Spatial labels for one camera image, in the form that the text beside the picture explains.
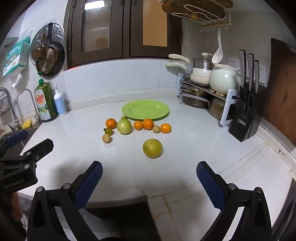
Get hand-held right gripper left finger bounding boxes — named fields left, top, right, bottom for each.
left=27, top=161, right=103, bottom=241

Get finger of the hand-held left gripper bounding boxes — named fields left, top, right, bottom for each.
left=0, top=130, right=28, bottom=152
left=0, top=138, right=54, bottom=165

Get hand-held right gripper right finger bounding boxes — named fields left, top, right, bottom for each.
left=196, top=161, right=273, bottom=241

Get green apple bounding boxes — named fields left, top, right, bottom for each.
left=117, top=119, right=132, bottom=135

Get yellow-green pear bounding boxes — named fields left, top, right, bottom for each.
left=142, top=138, right=163, bottom=159

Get green plate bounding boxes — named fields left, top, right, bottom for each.
left=122, top=100, right=170, bottom=121

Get kitchen sink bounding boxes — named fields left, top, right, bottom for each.
left=0, top=120, right=43, bottom=151

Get steel sink rack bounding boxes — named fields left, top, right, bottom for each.
left=0, top=88, right=21, bottom=132

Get steel faucet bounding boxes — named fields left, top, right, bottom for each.
left=16, top=89, right=42, bottom=124

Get green dish soap bottle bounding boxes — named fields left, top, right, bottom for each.
left=34, top=72, right=59, bottom=123

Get white pump bottle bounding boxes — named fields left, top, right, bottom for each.
left=53, top=84, right=68, bottom=116

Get white plastic bag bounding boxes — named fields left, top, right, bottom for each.
left=10, top=70, right=23, bottom=88

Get black knife block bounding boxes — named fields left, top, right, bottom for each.
left=228, top=85, right=267, bottom=142

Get white pot rack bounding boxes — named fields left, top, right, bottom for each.
left=177, top=73, right=239, bottom=127

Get teal printed box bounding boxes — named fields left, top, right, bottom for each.
left=3, top=36, right=31, bottom=77

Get small copper pan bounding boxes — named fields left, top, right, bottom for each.
left=32, top=34, right=47, bottom=61

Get black scissors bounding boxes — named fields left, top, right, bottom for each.
left=239, top=89, right=256, bottom=116

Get black frying pan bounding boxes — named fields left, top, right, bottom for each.
left=36, top=23, right=65, bottom=79

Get white pan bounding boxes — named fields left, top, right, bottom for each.
left=166, top=62, right=211, bottom=85
left=168, top=54, right=214, bottom=77

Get white ceramic pot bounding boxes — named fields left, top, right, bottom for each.
left=209, top=64, right=241, bottom=94

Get round steel steamer tray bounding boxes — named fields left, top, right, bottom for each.
left=30, top=22, right=64, bottom=66

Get brown cutting board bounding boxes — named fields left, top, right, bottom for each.
left=264, top=38, right=296, bottom=147

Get steel pot with lid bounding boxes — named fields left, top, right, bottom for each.
left=193, top=52, right=214, bottom=70

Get white ladle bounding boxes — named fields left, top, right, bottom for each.
left=212, top=30, right=224, bottom=64

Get dark wooden window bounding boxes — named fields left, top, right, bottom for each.
left=67, top=0, right=183, bottom=69

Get round wooden board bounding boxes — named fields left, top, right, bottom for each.
left=162, top=0, right=233, bottom=25

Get steel pot with long handle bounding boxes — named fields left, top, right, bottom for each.
left=181, top=86, right=210, bottom=109

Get steel handled knife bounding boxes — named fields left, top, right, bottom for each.
left=254, top=60, right=260, bottom=92
left=247, top=53, right=254, bottom=90
left=239, top=49, right=247, bottom=87

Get white wall socket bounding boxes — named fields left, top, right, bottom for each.
left=228, top=57, right=241, bottom=70
left=258, top=65, right=267, bottom=85

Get wire trivet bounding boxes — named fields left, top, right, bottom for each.
left=191, top=31, right=214, bottom=51

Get white wire wall rack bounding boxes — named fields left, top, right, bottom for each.
left=171, top=5, right=233, bottom=33

